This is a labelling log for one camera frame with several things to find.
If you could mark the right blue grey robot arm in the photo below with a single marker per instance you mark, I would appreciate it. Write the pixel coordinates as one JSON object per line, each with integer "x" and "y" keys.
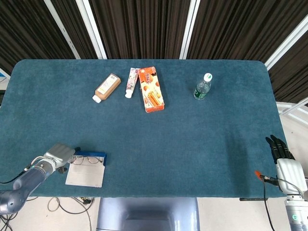
{"x": 297, "y": 214}

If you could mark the blue and white box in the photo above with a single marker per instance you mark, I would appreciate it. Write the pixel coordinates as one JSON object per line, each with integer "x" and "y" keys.
{"x": 84, "y": 175}

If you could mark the thin metal-framed eyeglasses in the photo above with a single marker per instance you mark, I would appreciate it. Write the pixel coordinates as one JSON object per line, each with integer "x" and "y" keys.
{"x": 78, "y": 160}

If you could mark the white blue sign board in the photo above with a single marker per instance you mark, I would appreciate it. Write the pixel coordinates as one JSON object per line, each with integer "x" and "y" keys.
{"x": 3, "y": 77}

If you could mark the blue grey robot torso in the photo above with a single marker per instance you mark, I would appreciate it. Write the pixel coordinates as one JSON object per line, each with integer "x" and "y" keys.
{"x": 146, "y": 214}

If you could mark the white toothpaste tube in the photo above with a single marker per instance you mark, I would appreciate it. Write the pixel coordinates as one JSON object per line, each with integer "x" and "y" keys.
{"x": 132, "y": 83}

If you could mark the white metal stand frame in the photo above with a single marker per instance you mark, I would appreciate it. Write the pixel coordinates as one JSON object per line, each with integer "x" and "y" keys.
{"x": 292, "y": 110}

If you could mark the dark brown pleated curtain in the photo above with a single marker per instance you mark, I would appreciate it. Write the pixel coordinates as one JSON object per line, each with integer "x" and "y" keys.
{"x": 144, "y": 24}

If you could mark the white aluminium frame post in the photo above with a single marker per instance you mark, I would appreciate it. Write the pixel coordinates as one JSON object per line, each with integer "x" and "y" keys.
{"x": 92, "y": 30}
{"x": 286, "y": 45}
{"x": 63, "y": 30}
{"x": 188, "y": 31}

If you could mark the orange biscuit box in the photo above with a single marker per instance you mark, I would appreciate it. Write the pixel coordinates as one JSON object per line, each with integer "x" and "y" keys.
{"x": 151, "y": 90}

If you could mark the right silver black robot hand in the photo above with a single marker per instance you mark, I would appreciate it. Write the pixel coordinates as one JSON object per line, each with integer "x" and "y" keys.
{"x": 290, "y": 173}

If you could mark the black yellow power plug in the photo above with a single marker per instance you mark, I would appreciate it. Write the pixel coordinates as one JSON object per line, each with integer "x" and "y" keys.
{"x": 86, "y": 200}

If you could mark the left blue grey robot arm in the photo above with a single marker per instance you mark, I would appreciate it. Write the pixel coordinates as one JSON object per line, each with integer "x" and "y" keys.
{"x": 26, "y": 183}

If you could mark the brown bottle with white cap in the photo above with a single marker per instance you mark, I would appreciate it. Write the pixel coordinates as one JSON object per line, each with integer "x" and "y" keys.
{"x": 107, "y": 87}

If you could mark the teal table cloth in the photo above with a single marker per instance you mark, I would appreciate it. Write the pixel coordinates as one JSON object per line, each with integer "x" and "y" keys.
{"x": 180, "y": 144}

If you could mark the clear water bottle green label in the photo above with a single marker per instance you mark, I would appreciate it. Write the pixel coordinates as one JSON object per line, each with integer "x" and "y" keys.
{"x": 202, "y": 90}

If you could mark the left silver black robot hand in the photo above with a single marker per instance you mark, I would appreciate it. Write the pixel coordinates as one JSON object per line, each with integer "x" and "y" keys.
{"x": 59, "y": 154}

